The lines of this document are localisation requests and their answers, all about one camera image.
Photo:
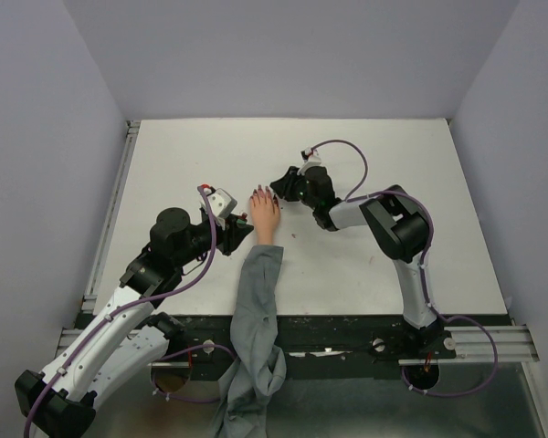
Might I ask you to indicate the aluminium rail left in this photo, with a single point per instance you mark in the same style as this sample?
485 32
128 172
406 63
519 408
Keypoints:
90 293

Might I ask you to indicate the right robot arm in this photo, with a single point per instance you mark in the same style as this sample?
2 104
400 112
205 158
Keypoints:
400 225

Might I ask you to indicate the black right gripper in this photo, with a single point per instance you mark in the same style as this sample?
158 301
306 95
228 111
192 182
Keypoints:
284 185

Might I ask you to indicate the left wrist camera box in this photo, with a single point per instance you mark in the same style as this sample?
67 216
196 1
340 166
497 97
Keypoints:
221 204

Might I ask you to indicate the aluminium rail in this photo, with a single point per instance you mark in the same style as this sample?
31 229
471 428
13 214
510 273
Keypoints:
90 293
463 345

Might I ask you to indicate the aluminium rail front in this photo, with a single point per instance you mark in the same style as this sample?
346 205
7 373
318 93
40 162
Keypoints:
463 345

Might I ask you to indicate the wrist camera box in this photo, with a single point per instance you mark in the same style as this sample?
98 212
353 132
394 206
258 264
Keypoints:
311 158
221 204

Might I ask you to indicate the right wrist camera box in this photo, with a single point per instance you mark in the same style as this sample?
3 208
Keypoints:
311 158

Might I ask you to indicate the mannequin hand with painted nails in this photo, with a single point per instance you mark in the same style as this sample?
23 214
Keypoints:
265 215

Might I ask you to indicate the nail polish bottle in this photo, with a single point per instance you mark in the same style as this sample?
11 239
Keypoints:
242 219

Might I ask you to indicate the black mounting base plate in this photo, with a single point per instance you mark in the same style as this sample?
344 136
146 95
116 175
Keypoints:
320 347

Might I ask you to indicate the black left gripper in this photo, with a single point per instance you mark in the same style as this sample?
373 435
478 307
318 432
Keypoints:
232 236

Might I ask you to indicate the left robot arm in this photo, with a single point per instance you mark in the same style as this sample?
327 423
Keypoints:
63 398

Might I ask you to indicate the grey sleeve forearm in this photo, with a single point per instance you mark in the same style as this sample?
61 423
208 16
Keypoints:
260 369

